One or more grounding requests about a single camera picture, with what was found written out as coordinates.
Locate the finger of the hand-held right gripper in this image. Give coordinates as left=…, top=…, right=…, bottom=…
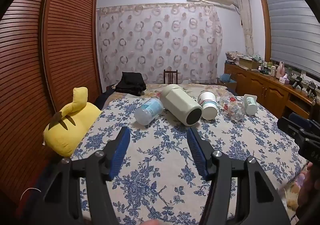
left=277, top=116, right=303, bottom=141
left=288, top=112, right=320, bottom=133

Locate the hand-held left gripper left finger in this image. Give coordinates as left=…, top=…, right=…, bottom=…
left=30, top=126, right=132, bottom=225

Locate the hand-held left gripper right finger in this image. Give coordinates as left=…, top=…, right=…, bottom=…
left=186, top=127, right=292, bottom=225

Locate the small white green-label cup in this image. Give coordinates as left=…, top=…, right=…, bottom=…
left=243, top=94, right=258, bottom=116

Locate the white striped paper cup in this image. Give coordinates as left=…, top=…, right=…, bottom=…
left=197, top=91, right=218, bottom=120

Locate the clear red-printed glass cup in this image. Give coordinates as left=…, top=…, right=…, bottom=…
left=219, top=91, right=246, bottom=121

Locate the person's right hand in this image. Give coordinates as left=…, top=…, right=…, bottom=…
left=297, top=161, right=320, bottom=215

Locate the black desk gadget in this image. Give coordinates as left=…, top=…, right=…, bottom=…
left=291, top=75, right=317, bottom=99

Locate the blue floral bed blanket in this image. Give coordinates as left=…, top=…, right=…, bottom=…
left=70, top=95, right=309, bottom=225

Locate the clear blue-label bottle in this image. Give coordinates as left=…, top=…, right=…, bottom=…
left=134, top=98, right=164, bottom=126

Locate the wooden sideboard cabinet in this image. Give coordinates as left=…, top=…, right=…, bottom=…
left=224, top=61, right=317, bottom=126

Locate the pink bottle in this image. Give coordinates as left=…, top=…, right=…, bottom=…
left=276, top=61, right=286, bottom=78

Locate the yellow plush toy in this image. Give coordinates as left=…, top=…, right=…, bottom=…
left=42, top=87, right=103, bottom=157

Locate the cream thermos jug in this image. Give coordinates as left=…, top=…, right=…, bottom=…
left=159, top=84, right=203, bottom=126

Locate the dark blue cloth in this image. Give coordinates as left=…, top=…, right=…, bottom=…
left=94, top=85, right=118, bottom=111

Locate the row of small bottles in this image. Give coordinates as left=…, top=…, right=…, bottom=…
left=260, top=61, right=277, bottom=77

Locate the black bag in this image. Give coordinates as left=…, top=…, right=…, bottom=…
left=114, top=72, right=147, bottom=96

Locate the cardboard box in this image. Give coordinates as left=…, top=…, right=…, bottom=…
left=239, top=57, right=262, bottom=70

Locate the blue plastic bag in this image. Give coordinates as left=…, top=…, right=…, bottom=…
left=217, top=74, right=237, bottom=88

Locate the dark wooden chair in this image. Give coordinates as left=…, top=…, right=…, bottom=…
left=164, top=69, right=178, bottom=85

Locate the patterned cloth pile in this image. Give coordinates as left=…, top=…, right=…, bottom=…
left=226, top=51, right=244, bottom=62

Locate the grey window blind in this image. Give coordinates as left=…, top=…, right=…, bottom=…
left=264, top=0, right=320, bottom=79

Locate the circle-patterned curtain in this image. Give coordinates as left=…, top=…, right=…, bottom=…
left=96, top=3, right=223, bottom=85

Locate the wooden louvred wardrobe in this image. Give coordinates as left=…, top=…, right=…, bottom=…
left=0, top=0, right=103, bottom=207

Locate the beige tied curtain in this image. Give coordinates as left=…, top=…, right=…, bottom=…
left=234, top=0, right=256, bottom=57

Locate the white cable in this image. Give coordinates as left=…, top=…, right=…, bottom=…
left=21, top=187, right=42, bottom=201

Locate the wooden window frame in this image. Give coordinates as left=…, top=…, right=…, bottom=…
left=257, top=0, right=273, bottom=64

